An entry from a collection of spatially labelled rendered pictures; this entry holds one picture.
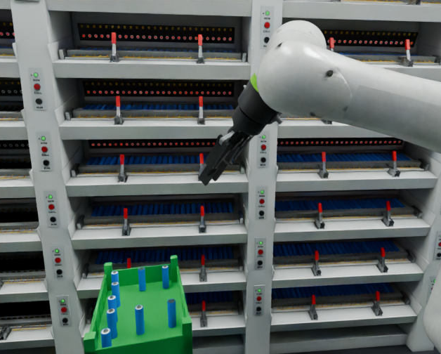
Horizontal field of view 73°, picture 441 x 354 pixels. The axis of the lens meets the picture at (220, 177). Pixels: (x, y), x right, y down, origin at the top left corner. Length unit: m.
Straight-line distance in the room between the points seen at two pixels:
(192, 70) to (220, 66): 0.09
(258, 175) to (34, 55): 0.78
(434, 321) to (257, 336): 0.67
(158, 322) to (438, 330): 0.62
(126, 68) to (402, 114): 0.78
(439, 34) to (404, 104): 0.95
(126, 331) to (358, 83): 0.68
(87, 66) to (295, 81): 0.74
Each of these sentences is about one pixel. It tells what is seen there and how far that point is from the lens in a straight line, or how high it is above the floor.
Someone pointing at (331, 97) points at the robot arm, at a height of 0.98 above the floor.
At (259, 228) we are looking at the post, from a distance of 1.09.
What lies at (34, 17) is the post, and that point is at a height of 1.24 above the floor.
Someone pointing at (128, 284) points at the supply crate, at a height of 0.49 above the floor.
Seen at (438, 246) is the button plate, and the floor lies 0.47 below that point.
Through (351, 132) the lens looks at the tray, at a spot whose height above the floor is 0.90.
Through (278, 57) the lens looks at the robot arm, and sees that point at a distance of 0.46.
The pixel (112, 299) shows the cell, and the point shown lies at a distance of 0.78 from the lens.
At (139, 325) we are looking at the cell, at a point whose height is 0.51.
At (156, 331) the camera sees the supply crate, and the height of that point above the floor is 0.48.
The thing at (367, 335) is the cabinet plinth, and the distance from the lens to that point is 1.56.
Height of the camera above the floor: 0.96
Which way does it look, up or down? 12 degrees down
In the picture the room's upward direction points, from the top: straight up
